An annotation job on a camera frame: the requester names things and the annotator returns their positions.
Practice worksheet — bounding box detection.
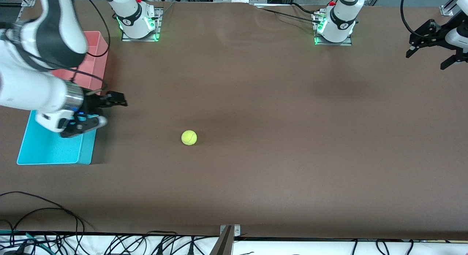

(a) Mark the yellow-green tennis ball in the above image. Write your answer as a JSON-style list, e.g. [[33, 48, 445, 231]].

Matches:
[[181, 130, 198, 146]]

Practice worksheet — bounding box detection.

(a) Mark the pink plastic bin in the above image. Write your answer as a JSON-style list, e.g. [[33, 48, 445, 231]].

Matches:
[[51, 31, 109, 97]]

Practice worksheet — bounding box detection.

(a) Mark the blue plastic bin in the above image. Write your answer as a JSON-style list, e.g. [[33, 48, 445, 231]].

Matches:
[[16, 95, 101, 165]]

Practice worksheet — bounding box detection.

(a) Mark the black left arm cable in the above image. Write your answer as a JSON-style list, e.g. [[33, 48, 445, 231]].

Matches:
[[400, 0, 426, 38]]

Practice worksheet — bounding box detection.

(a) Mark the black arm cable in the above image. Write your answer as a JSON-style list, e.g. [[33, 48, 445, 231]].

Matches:
[[400, 0, 426, 38], [22, 0, 111, 93]]

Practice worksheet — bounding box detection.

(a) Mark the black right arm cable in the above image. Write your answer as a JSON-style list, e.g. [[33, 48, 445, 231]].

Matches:
[[22, 0, 111, 93]]

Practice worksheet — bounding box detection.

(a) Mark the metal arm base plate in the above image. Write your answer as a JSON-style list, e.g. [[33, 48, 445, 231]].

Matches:
[[121, 7, 162, 42], [314, 14, 352, 46]]

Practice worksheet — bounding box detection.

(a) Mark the long looped black cable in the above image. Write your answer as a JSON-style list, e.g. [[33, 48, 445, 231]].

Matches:
[[0, 191, 85, 244]]

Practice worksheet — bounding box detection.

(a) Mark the black base power cable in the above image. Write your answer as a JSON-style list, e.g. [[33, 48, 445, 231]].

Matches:
[[256, 7, 323, 24]]

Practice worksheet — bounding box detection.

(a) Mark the teal cable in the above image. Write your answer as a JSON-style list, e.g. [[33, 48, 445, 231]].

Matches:
[[0, 229, 50, 250]]

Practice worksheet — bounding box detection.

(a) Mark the silver metal bracket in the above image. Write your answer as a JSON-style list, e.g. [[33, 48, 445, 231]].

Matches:
[[220, 225, 241, 238]]

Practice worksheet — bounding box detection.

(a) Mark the grey aluminium post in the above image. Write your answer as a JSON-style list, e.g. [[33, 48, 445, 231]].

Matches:
[[210, 226, 234, 255]]

